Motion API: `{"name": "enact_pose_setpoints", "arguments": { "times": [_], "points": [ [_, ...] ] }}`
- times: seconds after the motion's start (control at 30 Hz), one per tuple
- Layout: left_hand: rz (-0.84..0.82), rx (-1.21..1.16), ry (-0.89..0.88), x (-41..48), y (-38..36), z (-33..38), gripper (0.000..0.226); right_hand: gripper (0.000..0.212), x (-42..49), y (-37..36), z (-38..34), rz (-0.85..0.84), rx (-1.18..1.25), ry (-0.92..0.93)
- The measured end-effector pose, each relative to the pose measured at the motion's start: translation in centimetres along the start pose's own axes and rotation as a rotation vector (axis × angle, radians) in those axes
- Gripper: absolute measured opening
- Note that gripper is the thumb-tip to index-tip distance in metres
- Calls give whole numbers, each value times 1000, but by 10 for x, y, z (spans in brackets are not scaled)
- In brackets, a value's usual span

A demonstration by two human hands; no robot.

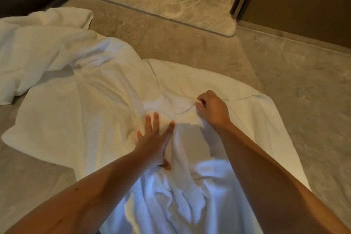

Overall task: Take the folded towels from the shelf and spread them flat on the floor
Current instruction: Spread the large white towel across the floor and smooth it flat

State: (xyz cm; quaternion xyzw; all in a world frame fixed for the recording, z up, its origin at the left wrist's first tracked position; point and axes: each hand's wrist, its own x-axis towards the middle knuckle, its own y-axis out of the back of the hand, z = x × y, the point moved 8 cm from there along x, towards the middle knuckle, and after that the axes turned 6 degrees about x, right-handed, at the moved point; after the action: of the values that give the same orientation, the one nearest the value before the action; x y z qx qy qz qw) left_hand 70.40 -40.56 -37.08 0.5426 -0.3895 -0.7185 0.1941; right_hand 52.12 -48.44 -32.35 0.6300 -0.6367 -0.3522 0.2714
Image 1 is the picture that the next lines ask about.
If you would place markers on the person's right hand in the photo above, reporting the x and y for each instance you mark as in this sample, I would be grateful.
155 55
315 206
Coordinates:
215 110

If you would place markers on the person's left hand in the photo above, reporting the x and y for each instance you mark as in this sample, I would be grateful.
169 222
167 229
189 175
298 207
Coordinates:
153 143

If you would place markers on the white towel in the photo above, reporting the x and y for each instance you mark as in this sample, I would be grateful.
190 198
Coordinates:
82 99

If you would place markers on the person's right forearm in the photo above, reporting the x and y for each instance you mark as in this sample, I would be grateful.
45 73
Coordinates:
274 187

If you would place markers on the person's left forearm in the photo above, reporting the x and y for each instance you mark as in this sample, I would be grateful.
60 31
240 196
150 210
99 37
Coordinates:
82 201

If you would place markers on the brown door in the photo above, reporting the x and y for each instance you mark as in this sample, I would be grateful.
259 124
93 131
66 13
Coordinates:
301 0

